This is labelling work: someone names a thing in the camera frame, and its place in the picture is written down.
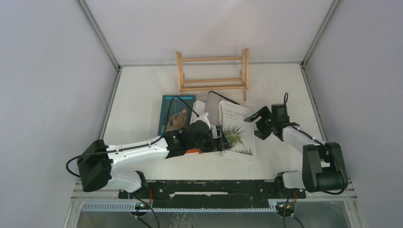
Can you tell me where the white Singularity palm book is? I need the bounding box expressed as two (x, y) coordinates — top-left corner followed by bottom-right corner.
(219, 100), (257, 161)

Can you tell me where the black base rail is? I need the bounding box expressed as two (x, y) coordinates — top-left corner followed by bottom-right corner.
(118, 180), (306, 210)

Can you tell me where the teal Humor book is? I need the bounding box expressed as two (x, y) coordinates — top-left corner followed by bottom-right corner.
(158, 95), (196, 135)

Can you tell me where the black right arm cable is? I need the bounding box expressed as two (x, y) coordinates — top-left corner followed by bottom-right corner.
(282, 92), (347, 196)

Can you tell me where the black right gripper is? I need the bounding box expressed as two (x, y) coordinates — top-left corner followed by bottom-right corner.
(244, 105), (276, 140)

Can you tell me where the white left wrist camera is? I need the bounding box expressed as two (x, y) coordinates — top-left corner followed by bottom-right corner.
(195, 112), (210, 126)

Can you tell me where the orange book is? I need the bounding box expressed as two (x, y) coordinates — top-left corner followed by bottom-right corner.
(185, 149), (202, 154)

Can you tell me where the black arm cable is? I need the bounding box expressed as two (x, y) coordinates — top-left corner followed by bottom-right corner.
(65, 95), (201, 179)
(282, 92), (347, 196)

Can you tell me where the wooden book rack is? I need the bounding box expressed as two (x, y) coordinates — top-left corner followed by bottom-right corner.
(176, 48), (249, 101)

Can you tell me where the white thick book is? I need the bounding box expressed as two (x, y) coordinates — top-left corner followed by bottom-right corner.
(190, 100), (206, 124)

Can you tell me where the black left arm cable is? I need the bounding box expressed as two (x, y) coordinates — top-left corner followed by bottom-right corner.
(65, 95), (201, 179)

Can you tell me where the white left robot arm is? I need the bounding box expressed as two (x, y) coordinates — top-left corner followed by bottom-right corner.
(75, 120), (230, 198)

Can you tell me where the grey notebook with elastic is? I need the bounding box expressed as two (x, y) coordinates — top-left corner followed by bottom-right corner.
(205, 91), (239, 125)

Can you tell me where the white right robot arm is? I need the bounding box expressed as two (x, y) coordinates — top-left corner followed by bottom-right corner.
(244, 103), (348, 198)

